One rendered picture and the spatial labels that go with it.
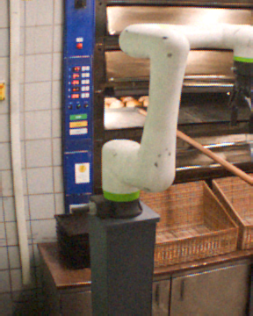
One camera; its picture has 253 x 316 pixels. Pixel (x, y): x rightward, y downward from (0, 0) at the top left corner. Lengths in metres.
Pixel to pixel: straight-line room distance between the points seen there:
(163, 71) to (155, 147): 0.24
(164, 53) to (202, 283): 1.62
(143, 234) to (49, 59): 1.28
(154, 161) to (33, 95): 1.32
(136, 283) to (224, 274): 1.09
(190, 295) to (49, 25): 1.62
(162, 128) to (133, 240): 0.44
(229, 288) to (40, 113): 1.40
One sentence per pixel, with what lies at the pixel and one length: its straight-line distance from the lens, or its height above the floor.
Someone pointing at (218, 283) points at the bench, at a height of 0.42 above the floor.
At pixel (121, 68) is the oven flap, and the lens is 3.13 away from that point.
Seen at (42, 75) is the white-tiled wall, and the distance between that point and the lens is 3.04.
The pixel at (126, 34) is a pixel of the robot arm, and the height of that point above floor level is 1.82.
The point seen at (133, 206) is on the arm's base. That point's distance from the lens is 2.03.
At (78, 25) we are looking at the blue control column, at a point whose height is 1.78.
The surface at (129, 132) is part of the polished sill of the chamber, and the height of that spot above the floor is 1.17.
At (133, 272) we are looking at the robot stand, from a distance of 2.12.
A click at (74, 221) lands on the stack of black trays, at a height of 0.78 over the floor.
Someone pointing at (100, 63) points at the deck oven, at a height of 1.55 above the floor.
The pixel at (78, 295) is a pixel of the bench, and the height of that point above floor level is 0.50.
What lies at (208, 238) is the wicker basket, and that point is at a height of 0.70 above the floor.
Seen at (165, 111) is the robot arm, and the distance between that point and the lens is 1.83.
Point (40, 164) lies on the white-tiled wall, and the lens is 3.14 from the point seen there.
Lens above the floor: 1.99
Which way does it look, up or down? 16 degrees down
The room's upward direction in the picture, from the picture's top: straight up
